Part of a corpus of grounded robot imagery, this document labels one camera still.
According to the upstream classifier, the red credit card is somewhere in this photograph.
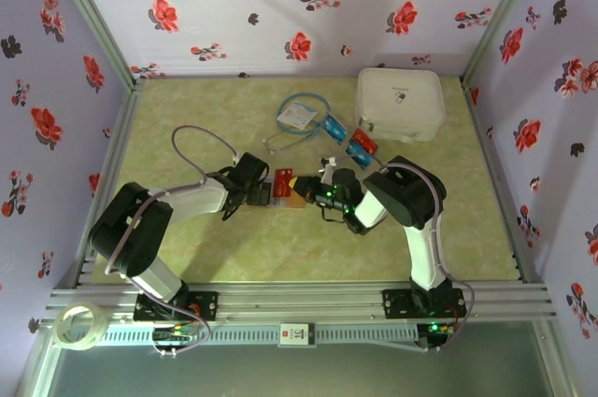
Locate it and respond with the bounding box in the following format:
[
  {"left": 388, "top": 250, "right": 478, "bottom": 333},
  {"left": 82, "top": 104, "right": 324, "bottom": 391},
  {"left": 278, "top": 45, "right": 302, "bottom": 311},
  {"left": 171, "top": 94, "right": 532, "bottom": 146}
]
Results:
[
  {"left": 351, "top": 128, "right": 379, "bottom": 154},
  {"left": 273, "top": 167, "right": 298, "bottom": 197}
]

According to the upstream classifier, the white slotted cable duct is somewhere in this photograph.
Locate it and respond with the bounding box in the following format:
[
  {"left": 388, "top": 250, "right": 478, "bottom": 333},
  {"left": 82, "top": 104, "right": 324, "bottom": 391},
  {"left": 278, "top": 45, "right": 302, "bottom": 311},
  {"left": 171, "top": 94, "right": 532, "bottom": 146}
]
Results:
[{"left": 100, "top": 324, "right": 420, "bottom": 347}]

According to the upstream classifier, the coiled blue cable packet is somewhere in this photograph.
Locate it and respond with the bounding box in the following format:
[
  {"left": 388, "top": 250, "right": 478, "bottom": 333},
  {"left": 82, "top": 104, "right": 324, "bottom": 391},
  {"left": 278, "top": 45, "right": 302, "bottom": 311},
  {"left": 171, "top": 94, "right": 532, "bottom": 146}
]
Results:
[{"left": 275, "top": 92, "right": 333, "bottom": 136}]

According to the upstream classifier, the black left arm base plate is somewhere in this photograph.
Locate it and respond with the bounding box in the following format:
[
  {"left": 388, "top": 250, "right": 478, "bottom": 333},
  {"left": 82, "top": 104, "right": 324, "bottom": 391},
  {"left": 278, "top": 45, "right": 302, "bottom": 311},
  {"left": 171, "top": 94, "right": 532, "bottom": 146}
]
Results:
[{"left": 134, "top": 291, "right": 220, "bottom": 322}]

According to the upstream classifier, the aluminium side rail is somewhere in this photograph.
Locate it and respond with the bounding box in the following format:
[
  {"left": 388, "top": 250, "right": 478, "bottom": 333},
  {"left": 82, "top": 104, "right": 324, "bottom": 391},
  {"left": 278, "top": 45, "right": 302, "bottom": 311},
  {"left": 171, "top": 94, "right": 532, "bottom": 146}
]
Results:
[
  {"left": 49, "top": 78, "right": 147, "bottom": 291},
  {"left": 460, "top": 77, "right": 548, "bottom": 285}
]

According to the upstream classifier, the blue credit card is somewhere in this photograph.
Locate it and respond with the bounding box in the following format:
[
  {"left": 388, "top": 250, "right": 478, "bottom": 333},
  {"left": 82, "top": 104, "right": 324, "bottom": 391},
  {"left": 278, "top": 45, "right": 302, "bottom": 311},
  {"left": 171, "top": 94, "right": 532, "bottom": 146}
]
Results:
[
  {"left": 324, "top": 115, "right": 349, "bottom": 142},
  {"left": 344, "top": 142, "right": 375, "bottom": 168}
]

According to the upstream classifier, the aluminium frame rail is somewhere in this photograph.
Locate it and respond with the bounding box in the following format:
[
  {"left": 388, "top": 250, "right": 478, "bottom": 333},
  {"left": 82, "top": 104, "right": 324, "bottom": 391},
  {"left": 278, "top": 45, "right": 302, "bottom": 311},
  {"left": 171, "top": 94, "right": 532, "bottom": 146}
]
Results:
[{"left": 40, "top": 280, "right": 560, "bottom": 324}]

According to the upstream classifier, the clear tape roll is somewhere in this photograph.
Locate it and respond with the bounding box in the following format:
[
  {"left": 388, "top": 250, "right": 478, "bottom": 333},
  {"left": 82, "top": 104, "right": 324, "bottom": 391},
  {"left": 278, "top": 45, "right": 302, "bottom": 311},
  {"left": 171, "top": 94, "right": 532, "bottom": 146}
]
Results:
[{"left": 54, "top": 302, "right": 107, "bottom": 351}]

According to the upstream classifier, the small white label tag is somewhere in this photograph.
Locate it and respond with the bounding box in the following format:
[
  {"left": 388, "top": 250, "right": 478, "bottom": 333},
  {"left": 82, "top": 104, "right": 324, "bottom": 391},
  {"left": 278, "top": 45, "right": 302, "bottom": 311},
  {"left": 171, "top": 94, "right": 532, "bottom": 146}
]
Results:
[{"left": 278, "top": 321, "right": 318, "bottom": 347}]

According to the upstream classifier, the small circuit board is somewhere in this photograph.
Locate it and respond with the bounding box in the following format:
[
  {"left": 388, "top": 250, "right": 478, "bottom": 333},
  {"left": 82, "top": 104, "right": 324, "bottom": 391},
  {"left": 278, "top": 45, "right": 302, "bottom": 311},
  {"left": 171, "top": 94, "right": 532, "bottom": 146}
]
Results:
[
  {"left": 425, "top": 321, "right": 457, "bottom": 338},
  {"left": 151, "top": 325, "right": 200, "bottom": 345}
]

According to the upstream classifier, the aluminium frame post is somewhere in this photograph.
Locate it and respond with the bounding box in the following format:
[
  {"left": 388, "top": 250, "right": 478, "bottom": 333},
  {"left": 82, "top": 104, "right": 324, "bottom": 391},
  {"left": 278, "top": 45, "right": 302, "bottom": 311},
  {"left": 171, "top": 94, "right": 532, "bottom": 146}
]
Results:
[
  {"left": 41, "top": 0, "right": 147, "bottom": 90},
  {"left": 460, "top": 0, "right": 548, "bottom": 85}
]

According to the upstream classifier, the thin grey cord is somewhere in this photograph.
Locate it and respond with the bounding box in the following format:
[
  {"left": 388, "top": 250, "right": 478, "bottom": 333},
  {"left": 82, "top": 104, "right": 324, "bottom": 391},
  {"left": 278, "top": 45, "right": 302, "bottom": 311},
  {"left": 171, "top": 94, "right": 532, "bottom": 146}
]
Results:
[{"left": 262, "top": 128, "right": 309, "bottom": 155}]

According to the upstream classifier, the white zip case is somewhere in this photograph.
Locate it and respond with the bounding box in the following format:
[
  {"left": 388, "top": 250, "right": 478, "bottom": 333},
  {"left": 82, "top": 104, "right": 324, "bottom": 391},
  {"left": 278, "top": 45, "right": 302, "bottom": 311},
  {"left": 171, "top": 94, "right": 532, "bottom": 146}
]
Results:
[{"left": 353, "top": 67, "right": 448, "bottom": 144}]

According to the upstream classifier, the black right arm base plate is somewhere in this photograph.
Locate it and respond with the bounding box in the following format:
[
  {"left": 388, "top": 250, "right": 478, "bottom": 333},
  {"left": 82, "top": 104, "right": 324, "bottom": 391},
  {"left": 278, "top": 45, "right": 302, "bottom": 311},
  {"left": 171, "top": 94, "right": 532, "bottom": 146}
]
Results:
[{"left": 382, "top": 288, "right": 467, "bottom": 319}]

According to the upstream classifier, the white badge card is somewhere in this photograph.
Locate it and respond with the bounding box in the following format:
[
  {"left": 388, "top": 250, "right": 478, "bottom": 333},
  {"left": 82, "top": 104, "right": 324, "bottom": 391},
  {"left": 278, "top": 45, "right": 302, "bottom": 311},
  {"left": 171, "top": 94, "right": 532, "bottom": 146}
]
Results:
[{"left": 275, "top": 102, "right": 318, "bottom": 130}]

